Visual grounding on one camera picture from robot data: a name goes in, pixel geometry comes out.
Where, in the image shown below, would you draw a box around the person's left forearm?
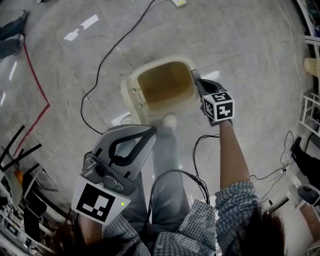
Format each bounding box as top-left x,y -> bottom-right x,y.
79,214 -> 106,247

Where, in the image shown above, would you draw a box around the person's shoe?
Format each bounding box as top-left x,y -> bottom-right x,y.
161,113 -> 178,129
118,116 -> 136,126

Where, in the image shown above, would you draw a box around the black power cable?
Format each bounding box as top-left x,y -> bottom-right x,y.
79,0 -> 158,136

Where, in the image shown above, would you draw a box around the person's right shoe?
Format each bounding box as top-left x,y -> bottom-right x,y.
161,113 -> 178,129

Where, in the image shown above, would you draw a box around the white metal rack frame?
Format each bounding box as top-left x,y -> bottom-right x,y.
296,34 -> 320,135

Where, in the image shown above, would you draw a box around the grey trousers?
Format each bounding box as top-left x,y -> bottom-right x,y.
123,124 -> 195,235

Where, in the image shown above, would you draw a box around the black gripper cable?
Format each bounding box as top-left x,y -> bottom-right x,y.
146,134 -> 221,227

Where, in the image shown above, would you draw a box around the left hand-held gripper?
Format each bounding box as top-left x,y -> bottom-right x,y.
70,123 -> 158,226

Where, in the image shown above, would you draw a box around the clear plastic tray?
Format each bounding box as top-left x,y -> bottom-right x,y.
23,169 -> 60,194

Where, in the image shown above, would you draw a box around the cream pedal trash bin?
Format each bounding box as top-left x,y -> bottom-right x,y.
120,55 -> 201,126

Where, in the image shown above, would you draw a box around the red floor tape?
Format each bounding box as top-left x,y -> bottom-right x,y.
13,41 -> 51,157

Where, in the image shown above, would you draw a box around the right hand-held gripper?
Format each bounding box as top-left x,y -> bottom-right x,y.
191,69 -> 236,128

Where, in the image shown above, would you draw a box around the person's left shoe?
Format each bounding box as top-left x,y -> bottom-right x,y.
118,116 -> 136,126

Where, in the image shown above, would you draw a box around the plaid shirt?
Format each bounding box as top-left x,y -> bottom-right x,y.
101,181 -> 263,256

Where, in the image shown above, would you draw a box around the person's right forearm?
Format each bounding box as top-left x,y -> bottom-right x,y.
218,119 -> 251,194

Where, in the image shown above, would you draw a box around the long white cable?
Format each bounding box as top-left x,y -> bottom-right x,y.
275,0 -> 305,141

